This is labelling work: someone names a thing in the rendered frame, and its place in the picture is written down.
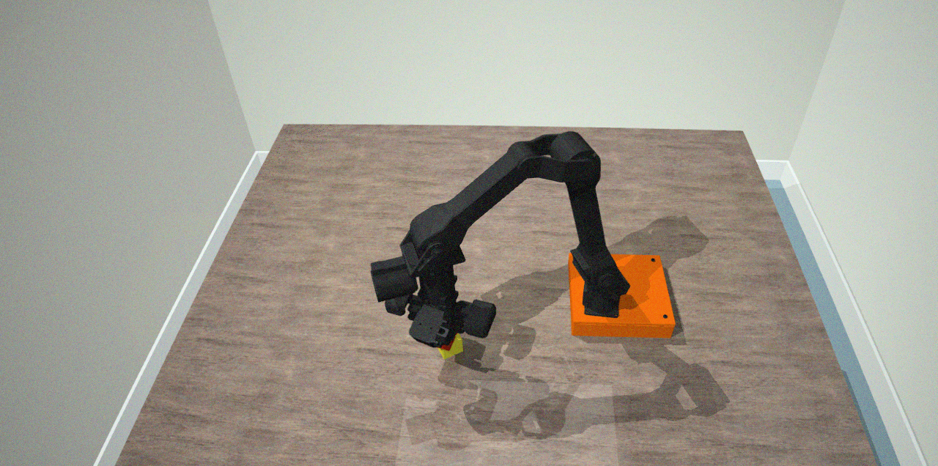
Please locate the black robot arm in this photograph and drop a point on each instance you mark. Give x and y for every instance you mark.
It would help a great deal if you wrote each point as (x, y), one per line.
(431, 247)

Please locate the yellow cube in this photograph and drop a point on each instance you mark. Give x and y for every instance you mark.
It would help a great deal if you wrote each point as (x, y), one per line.
(456, 347)

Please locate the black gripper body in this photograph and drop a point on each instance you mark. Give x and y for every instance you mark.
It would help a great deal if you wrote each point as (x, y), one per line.
(476, 317)

